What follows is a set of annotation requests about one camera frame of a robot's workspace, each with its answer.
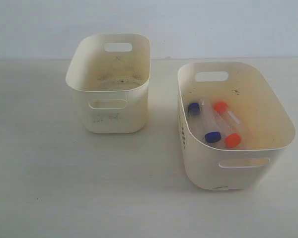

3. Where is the blue-capped tube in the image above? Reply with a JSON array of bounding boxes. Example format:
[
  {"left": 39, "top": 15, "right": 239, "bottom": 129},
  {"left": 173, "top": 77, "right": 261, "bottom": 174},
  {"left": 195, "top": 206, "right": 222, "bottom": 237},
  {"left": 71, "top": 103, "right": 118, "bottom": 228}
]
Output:
[
  {"left": 199, "top": 97, "right": 222, "bottom": 143},
  {"left": 188, "top": 103, "right": 201, "bottom": 130}
]

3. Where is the orange-capped tube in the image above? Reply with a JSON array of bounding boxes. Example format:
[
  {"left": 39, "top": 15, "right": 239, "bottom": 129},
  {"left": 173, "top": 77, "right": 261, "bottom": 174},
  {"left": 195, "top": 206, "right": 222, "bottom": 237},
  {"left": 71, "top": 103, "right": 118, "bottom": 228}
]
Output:
[
  {"left": 213, "top": 101, "right": 243, "bottom": 134},
  {"left": 223, "top": 111, "right": 245, "bottom": 148}
]

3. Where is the orange-capped tube front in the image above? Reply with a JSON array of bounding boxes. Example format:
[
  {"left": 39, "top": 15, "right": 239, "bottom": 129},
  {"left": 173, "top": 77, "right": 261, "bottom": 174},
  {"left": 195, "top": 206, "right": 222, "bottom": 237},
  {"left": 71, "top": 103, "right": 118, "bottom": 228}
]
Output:
[{"left": 223, "top": 111, "right": 245, "bottom": 148}]

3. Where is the cream plastic bin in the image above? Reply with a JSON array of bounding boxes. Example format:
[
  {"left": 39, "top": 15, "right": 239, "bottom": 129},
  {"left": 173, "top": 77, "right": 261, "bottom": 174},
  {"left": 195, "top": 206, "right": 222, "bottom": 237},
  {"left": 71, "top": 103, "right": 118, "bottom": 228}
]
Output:
[
  {"left": 66, "top": 34, "right": 150, "bottom": 133},
  {"left": 177, "top": 61, "right": 296, "bottom": 190}
]

